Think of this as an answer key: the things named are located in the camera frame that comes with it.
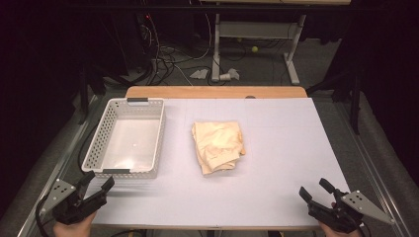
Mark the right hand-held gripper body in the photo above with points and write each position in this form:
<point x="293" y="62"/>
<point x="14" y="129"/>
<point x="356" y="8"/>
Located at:
<point x="346" y="210"/>

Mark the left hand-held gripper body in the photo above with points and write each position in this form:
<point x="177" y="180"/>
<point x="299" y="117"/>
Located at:
<point x="70" y="205"/>

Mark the white perforated plastic basket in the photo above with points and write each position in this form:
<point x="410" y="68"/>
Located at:
<point x="131" y="144"/>

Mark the cream cloth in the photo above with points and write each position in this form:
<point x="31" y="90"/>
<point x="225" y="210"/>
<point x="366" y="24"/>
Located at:
<point x="217" y="144"/>

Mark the person's right hand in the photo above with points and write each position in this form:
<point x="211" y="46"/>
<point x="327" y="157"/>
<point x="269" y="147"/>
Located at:
<point x="336" y="232"/>

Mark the person's left hand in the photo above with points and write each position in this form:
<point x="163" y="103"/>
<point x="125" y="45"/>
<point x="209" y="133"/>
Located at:
<point x="74" y="229"/>

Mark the white table mat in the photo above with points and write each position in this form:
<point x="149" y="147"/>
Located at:
<point x="263" y="171"/>

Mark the black metal stand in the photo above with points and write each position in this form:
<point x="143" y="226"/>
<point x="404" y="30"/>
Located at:
<point x="349" y="89"/>
<point x="89" y="89"/>

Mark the wooden table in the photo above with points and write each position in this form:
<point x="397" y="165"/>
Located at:
<point x="214" y="92"/>

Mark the crumpled white paper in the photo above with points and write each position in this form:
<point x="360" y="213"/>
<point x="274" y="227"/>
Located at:
<point x="199" y="74"/>
<point x="234" y="73"/>

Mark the white paper cup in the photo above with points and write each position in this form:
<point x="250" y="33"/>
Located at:
<point x="225" y="77"/>

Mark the yellow tennis ball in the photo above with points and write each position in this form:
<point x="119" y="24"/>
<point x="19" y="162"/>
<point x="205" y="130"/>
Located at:
<point x="254" y="49"/>

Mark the metal floor rail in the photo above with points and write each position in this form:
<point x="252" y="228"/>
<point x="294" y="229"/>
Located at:
<point x="372" y="164"/>
<point x="56" y="171"/>

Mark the white metal desk frame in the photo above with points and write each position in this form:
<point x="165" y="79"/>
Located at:
<point x="257" y="31"/>

